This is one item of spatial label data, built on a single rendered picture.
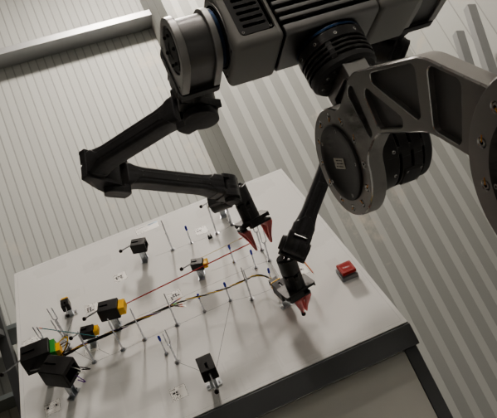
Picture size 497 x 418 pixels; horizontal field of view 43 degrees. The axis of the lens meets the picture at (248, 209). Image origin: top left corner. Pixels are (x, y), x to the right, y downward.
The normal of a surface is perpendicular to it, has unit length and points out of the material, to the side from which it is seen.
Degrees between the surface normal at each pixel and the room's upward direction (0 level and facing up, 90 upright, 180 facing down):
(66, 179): 90
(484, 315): 90
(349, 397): 90
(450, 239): 90
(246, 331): 54
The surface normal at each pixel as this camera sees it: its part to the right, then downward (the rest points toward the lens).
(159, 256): -0.22, -0.78
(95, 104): 0.12, -0.37
